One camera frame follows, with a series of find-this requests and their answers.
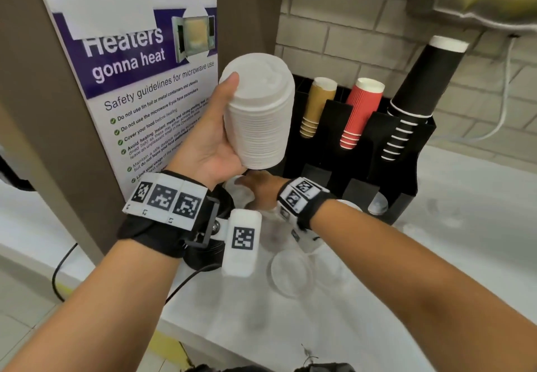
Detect microwave safety poster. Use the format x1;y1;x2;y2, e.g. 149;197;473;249
29;0;220;200

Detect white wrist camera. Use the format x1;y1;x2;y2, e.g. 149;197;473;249
221;209;263;278
276;206;324;255

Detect white power cable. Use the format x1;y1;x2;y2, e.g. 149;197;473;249
436;34;517;142

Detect black chest camera mount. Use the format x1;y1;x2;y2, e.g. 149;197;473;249
184;361;357;372

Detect pile of white cup lids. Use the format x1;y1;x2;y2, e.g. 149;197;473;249
222;174;462;301

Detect right marker wristband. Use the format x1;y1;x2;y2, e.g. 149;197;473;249
276;176;338;230

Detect stack of black paper cups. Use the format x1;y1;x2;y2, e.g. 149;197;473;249
380;35;469;162

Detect stack of black lids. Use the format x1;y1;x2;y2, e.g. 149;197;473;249
182;185;235;272

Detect black cup and lid organizer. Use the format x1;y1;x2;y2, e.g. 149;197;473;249
268;73;437;225

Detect person's right forearm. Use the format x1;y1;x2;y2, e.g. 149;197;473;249
310;199;537;372

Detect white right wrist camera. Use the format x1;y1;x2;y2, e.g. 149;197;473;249
276;206;324;255

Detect person's right hand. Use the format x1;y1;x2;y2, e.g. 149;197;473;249
234;171;290;212

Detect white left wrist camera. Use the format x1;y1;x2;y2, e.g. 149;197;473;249
221;209;263;278

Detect stack of red paper cups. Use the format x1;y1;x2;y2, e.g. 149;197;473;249
340;77;386;150

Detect black floor cable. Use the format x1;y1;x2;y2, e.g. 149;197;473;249
51;242;79;303

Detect person's left forearm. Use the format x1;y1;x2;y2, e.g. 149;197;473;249
4;239;183;372

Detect black left camera cable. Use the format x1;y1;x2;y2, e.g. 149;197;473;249
164;263;222;304

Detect stack of gold paper cups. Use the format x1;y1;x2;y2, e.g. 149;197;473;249
299;77;338;140

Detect person's left hand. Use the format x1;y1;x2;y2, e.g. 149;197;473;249
167;72;248;190

